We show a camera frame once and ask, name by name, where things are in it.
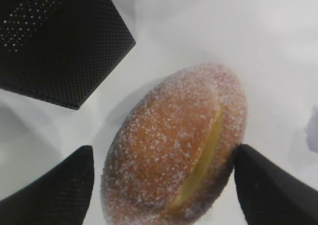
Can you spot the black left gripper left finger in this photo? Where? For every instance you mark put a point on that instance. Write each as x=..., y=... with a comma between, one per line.
x=60, y=197

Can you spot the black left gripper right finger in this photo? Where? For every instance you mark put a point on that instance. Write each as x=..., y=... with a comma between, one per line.
x=268, y=195

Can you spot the sugared bread bun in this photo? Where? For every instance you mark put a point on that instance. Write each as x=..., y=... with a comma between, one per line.
x=174, y=153

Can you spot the black mesh pen holder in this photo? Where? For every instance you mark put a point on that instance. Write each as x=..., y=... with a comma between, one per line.
x=60, y=51

